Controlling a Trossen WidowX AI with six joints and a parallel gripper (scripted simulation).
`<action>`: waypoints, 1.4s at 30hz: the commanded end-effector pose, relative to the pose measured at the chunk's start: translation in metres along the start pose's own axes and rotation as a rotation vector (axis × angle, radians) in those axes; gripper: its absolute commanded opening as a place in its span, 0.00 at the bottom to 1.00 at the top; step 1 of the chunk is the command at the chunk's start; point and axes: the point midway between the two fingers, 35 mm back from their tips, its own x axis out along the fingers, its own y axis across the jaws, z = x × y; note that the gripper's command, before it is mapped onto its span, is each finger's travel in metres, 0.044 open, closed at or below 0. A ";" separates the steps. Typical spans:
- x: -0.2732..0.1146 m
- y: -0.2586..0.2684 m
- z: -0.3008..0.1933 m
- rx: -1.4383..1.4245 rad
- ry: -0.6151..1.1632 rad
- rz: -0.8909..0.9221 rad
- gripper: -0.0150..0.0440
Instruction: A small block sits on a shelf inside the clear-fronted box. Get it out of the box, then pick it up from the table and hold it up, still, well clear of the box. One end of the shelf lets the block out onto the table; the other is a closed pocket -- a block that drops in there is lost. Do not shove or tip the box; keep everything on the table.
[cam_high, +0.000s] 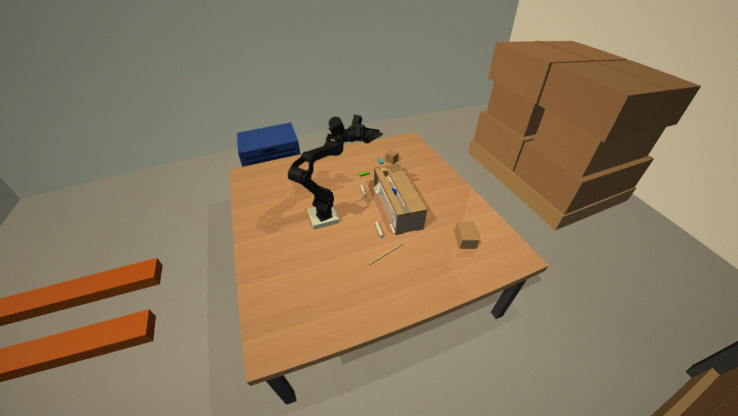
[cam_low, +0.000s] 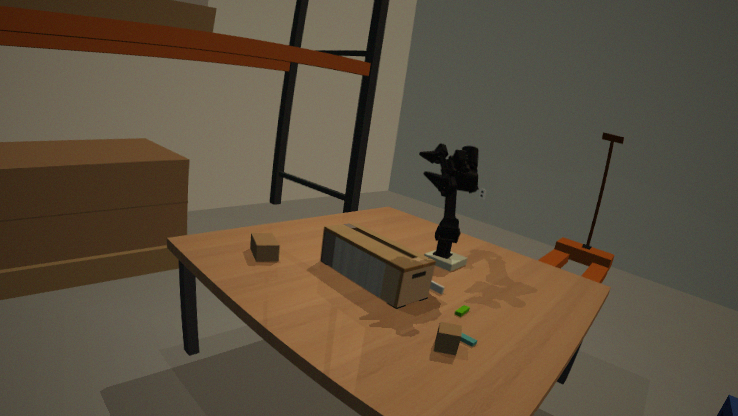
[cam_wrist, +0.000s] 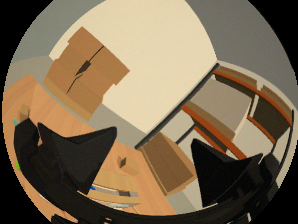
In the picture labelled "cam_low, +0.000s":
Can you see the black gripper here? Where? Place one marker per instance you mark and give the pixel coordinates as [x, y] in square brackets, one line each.
[447, 182]

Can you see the green flat bar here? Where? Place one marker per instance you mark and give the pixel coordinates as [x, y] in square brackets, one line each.
[462, 310]

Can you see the teal rectangular bar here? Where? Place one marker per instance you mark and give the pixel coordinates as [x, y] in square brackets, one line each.
[468, 340]

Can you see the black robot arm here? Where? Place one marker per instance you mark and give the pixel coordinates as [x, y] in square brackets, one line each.
[465, 160]

